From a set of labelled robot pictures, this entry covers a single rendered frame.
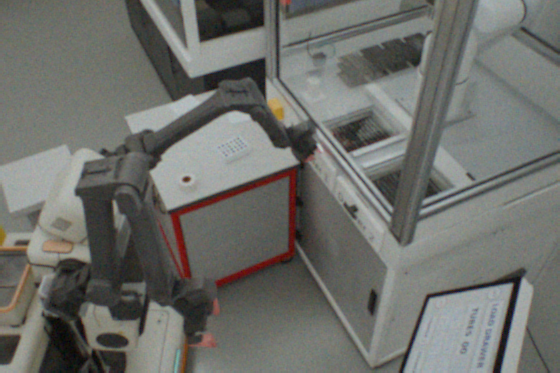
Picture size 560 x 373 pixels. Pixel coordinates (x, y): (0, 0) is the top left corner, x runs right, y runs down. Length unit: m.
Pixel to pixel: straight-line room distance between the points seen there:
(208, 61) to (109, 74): 1.67
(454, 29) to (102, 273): 0.96
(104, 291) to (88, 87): 2.91
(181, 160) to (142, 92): 1.72
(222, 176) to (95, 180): 1.19
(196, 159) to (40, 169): 0.64
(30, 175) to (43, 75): 2.01
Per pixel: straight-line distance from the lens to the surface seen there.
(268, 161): 2.30
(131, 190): 1.08
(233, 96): 1.49
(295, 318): 2.73
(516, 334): 1.46
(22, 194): 2.40
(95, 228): 1.23
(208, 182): 2.24
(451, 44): 1.32
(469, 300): 1.59
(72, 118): 3.93
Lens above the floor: 2.39
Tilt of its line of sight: 45 degrees down
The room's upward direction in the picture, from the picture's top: straight up
